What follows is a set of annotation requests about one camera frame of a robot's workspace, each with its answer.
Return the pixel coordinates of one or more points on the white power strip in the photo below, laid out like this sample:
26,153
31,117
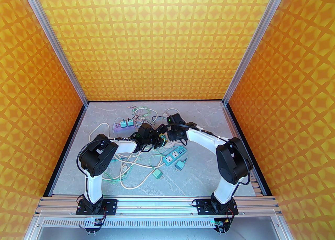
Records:
169,143

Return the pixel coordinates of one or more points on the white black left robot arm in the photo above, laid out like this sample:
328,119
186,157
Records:
94,184

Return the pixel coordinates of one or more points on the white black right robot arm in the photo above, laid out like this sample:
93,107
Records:
225,186

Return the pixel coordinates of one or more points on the blue power strip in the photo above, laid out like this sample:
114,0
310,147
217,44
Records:
172,158

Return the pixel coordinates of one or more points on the teal charger adapter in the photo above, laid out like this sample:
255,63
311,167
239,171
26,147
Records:
157,174
130,123
122,123

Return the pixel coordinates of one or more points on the small dark teal charger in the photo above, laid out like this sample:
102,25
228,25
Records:
179,165

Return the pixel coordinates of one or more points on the purple power strip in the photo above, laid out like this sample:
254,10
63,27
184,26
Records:
119,128

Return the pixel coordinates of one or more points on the small circuit board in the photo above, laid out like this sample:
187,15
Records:
95,222
219,224

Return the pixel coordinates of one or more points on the aluminium front rail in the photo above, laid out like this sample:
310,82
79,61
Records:
157,205

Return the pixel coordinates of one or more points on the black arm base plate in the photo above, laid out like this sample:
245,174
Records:
202,206
110,206

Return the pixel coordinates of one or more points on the aluminium frame post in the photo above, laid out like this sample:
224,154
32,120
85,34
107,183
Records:
257,37
52,40

